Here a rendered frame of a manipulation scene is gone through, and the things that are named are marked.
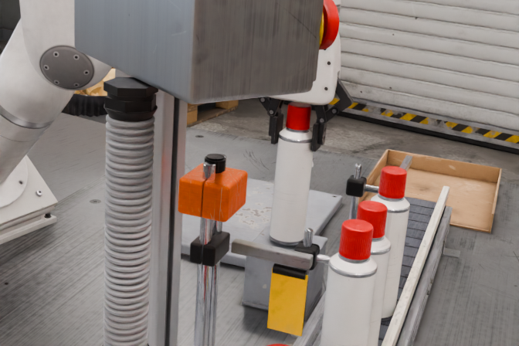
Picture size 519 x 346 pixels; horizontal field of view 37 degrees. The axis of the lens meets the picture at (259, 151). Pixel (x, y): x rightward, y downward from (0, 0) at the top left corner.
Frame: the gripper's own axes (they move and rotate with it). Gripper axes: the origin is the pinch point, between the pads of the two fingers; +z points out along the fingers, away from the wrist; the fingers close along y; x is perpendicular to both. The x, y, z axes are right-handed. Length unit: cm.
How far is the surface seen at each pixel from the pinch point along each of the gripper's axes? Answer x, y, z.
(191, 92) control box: -62, 10, -20
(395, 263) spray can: -8.8, 17.1, 12.6
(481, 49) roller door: 397, 5, 46
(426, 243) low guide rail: 11.3, 19.2, 17.4
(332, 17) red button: -52, 16, -24
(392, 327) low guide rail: -16.4, 18.8, 17.5
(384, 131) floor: 395, -47, 107
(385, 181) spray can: -8.6, 14.4, 1.8
